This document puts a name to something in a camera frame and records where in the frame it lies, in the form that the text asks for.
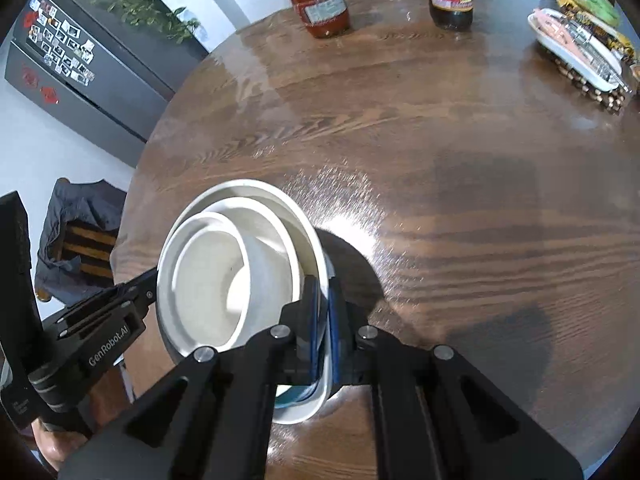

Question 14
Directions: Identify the white square plate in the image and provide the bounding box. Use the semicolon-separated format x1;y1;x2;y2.
527;8;623;92

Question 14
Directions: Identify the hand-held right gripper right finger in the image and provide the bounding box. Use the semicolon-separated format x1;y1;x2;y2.
327;280;586;480

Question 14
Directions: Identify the wooden bead trivet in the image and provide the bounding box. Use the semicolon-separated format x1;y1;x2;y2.
537;40;633;116

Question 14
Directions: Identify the slatted wooden chair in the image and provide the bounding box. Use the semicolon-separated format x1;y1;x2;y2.
59;224;117;281

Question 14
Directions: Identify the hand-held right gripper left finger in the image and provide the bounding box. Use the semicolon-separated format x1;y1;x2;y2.
59;274;328;480

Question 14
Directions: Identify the dark grey refrigerator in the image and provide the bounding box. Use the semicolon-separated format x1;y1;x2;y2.
5;0;211;143

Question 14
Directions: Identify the green lid container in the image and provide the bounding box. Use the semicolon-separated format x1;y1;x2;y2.
566;0;621;28

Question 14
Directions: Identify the small white bowl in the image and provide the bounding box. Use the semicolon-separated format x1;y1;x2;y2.
156;211;251;356

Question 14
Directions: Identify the dark cloth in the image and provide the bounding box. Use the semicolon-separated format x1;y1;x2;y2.
37;178;127;302

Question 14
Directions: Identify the silver cutlery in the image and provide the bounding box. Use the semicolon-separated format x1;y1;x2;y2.
562;15;618;81

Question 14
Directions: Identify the person's left hand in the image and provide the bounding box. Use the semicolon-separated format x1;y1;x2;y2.
31;421;91;468

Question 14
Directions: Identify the large white bowl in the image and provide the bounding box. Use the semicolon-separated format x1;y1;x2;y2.
156;179;335;426

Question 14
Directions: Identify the yellow black snack packet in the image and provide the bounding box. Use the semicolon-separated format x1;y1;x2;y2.
557;0;637;64

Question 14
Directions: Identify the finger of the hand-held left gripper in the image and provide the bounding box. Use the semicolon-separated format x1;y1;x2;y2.
57;266;160;333

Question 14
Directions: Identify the pink utensil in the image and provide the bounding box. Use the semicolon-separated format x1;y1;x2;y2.
532;10;578;57

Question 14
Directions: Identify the trailing green vine plant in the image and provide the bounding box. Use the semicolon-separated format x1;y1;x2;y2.
50;0;202;47

